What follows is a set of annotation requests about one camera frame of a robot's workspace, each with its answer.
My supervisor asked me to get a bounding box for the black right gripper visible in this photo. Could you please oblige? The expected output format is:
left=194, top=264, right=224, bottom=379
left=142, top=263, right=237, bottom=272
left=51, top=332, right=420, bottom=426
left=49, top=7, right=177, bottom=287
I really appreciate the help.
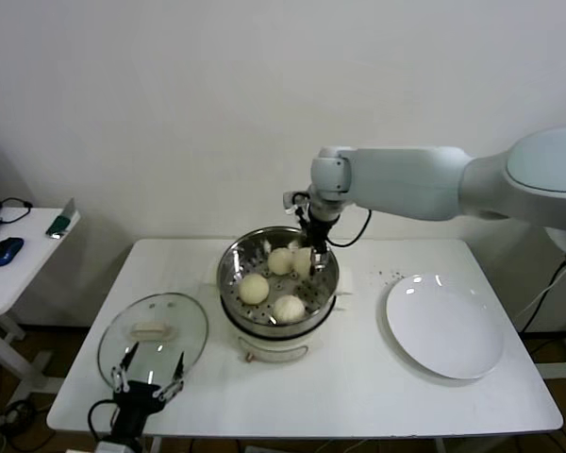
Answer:
left=301, top=210, right=340, bottom=277

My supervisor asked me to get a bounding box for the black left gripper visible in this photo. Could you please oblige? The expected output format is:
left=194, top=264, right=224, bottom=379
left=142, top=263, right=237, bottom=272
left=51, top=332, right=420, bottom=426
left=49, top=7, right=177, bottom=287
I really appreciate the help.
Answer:
left=111, top=343, right=186, bottom=435

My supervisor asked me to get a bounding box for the white steamed baozi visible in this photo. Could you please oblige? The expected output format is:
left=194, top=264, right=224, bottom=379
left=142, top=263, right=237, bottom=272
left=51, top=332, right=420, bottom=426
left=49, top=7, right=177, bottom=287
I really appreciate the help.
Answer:
left=267, top=247, right=296, bottom=277
left=272, top=294, right=307, bottom=325
left=291, top=248, right=315, bottom=279
left=238, top=273, right=271, bottom=306

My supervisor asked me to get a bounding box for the round glass pot lid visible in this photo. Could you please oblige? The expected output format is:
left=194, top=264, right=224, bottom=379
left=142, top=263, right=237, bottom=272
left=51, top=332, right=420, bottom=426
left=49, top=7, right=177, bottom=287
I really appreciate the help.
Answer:
left=97, top=293, right=210, bottom=394

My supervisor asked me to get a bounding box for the stainless steel steamer basket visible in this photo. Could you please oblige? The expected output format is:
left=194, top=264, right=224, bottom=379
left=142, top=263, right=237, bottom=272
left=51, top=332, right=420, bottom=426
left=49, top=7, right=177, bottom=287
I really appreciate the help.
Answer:
left=202, top=226, right=358, bottom=339

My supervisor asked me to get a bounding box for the white round plate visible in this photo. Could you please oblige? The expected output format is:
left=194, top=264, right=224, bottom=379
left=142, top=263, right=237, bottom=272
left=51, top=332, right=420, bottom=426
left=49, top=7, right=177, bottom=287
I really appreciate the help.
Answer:
left=385, top=275, right=506, bottom=381

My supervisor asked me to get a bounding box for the white side table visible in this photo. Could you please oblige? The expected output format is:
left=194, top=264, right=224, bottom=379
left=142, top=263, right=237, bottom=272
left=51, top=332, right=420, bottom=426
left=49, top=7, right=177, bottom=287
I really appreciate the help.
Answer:
left=0, top=207, right=82, bottom=407

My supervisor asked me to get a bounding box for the green and white flat box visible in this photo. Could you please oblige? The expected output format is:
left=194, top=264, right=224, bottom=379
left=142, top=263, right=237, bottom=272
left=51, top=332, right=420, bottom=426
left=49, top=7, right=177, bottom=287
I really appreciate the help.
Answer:
left=45, top=197, right=79, bottom=241

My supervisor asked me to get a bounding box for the blue computer mouse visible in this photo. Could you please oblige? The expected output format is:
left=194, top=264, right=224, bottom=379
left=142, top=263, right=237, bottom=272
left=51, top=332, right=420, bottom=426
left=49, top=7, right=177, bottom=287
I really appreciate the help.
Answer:
left=0, top=237, right=25, bottom=269

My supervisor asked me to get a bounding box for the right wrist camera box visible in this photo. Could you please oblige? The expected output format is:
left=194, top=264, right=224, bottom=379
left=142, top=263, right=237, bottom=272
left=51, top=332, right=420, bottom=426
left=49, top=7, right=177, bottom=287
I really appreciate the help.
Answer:
left=282, top=190, right=312, bottom=213

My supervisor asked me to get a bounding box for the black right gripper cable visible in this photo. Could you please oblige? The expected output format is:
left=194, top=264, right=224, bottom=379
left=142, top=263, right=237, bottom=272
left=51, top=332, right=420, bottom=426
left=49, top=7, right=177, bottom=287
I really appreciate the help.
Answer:
left=327, top=210, right=374, bottom=247

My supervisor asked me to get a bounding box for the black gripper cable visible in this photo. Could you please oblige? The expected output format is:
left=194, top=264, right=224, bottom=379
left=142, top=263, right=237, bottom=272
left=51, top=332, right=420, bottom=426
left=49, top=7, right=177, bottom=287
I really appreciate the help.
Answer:
left=88, top=398, right=119, bottom=440
left=327, top=210, right=374, bottom=247

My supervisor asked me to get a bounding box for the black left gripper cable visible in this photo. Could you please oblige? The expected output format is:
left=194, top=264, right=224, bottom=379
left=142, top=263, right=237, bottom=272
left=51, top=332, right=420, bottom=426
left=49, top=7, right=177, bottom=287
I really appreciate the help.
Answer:
left=88, top=398, right=119, bottom=440

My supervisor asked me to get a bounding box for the black cable on side table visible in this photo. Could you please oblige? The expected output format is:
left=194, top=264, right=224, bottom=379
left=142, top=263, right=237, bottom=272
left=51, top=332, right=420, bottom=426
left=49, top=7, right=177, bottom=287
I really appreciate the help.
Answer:
left=0, top=196, right=34, bottom=226

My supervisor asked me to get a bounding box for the black and white wall cable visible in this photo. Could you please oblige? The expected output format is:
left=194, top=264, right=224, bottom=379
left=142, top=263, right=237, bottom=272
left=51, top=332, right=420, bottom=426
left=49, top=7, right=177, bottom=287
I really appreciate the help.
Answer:
left=518, top=254, right=566, bottom=334

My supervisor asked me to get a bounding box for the white floor frame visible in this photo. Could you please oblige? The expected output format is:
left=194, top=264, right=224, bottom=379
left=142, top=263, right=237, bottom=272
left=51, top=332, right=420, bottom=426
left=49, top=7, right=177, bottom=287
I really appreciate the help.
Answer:
left=518, top=329, right=566, bottom=381

